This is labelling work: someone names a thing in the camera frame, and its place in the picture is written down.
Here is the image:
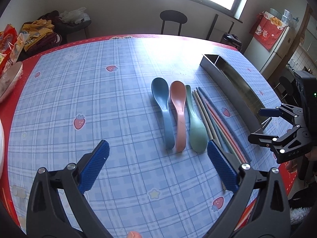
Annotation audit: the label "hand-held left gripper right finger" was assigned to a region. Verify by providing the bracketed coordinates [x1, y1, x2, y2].
[207, 141, 291, 238]

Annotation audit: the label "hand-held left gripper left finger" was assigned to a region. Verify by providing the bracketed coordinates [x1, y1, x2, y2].
[26, 139, 111, 238]

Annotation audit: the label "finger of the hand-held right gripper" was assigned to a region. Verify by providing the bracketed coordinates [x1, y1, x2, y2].
[248, 126, 301, 152]
[258, 104, 305, 127]

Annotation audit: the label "blue chopstick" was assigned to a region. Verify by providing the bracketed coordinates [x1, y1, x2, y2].
[198, 87, 249, 161]
[199, 87, 252, 162]

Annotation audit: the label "pink chopstick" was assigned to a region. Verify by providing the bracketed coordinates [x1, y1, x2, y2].
[201, 90, 247, 163]
[199, 90, 244, 163]

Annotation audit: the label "metal utensil holder box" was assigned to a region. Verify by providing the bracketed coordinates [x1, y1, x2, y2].
[199, 54, 264, 135]

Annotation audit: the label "green spoon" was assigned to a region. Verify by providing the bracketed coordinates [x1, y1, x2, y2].
[184, 84, 208, 153]

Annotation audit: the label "pink spoon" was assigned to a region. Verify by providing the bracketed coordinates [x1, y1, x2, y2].
[169, 81, 187, 152]

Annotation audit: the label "blue spoon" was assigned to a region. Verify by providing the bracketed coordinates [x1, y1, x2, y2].
[151, 77, 175, 150]

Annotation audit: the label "person's right hand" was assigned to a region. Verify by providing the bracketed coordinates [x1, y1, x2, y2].
[285, 147, 317, 171]

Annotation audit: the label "white fridge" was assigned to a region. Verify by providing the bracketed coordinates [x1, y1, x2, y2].
[258, 25, 299, 80]

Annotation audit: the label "blue plaid tablecloth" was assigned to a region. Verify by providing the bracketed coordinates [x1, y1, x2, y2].
[0, 34, 299, 236]

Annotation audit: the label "dark fluffy slipper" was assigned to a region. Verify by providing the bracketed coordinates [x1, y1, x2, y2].
[288, 188, 315, 226]

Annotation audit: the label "red printed cloth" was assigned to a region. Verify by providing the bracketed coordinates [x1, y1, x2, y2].
[249, 11, 289, 53]

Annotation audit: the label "black rice cooker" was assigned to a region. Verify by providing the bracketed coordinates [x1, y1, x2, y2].
[220, 32, 242, 53]

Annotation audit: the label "clear plastic containers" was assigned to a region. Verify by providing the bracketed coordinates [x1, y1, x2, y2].
[269, 8, 299, 28]

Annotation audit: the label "white plate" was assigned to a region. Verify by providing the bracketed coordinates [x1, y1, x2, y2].
[0, 119, 5, 180]

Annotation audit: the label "dark leaning board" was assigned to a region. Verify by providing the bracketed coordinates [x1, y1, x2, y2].
[206, 14, 235, 41]

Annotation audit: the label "pale bowl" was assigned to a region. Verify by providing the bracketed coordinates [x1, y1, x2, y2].
[0, 61, 23, 104]

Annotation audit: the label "dark red garment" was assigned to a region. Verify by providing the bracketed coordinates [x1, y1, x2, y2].
[23, 10, 63, 58]

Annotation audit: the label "dark side chair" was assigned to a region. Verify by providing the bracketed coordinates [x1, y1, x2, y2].
[56, 19, 93, 44]

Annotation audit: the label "white yellow snack packet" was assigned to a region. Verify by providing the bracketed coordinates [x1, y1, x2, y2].
[10, 30, 27, 63]

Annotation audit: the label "yellow garment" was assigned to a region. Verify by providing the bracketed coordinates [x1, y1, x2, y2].
[21, 19, 55, 45]

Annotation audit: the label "red orange snack packet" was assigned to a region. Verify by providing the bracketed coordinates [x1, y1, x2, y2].
[0, 24, 18, 78]

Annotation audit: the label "white plastic bag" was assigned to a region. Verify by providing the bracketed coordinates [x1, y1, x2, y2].
[59, 8, 90, 26]

